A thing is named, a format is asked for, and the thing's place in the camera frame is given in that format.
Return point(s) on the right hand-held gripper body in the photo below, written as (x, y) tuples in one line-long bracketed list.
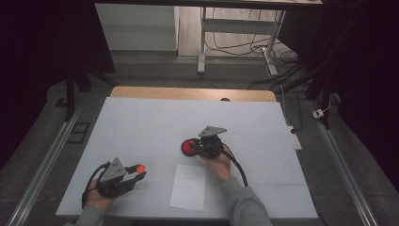
[(211, 146)]

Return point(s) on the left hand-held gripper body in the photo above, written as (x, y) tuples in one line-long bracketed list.
[(112, 172)]

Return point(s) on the round red ink pad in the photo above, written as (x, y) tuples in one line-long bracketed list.
[(188, 148)]

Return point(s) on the small red stamp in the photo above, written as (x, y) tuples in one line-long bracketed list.
[(141, 169)]

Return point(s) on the person's right hand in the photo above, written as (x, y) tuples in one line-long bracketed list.
[(219, 166)]

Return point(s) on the person's left hand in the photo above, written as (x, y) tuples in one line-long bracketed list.
[(98, 201)]

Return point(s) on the white paper sheet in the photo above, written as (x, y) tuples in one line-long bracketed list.
[(188, 188)]

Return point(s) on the large white table cover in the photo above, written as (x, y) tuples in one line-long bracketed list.
[(156, 125)]

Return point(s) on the black table grommet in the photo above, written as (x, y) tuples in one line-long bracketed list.
[(225, 99)]

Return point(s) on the black floor socket plate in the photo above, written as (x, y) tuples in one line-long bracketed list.
[(78, 132)]

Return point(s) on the white power strip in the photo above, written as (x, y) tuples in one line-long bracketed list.
[(295, 139)]

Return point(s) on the black metal stand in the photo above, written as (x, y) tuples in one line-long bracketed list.
[(323, 91), (70, 94)]

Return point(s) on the white plug adapter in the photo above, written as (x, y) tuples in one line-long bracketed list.
[(318, 114)]

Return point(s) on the white cabinet panel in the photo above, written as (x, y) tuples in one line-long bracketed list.
[(135, 28)]

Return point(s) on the aluminium floor rail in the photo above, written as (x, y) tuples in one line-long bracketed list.
[(47, 163), (342, 166)]

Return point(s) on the white desk frame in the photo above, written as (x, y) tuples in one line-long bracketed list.
[(238, 26)]

